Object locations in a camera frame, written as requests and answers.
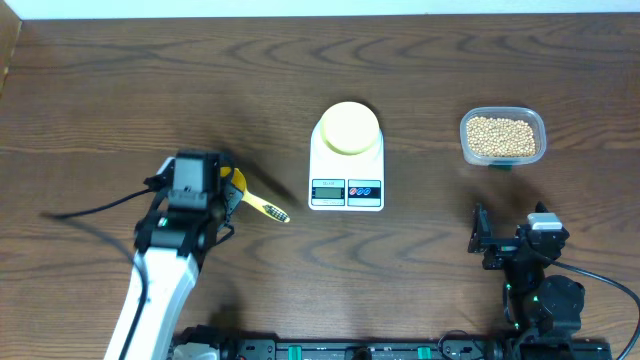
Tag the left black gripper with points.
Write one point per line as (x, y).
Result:
(231, 195)

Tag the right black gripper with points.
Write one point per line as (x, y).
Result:
(501, 249)

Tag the yellow measuring scoop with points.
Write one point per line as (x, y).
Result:
(265, 207)

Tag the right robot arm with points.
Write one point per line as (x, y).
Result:
(544, 310)

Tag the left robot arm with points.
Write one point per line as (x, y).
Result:
(165, 270)

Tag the white digital kitchen scale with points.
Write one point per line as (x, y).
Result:
(339, 182)

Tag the pale yellow bowl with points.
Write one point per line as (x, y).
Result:
(349, 128)

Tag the green label on container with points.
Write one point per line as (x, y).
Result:
(501, 167)

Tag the soybeans pile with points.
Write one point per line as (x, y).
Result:
(500, 137)

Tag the clear plastic container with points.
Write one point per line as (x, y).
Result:
(515, 113)

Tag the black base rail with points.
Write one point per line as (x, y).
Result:
(203, 342)

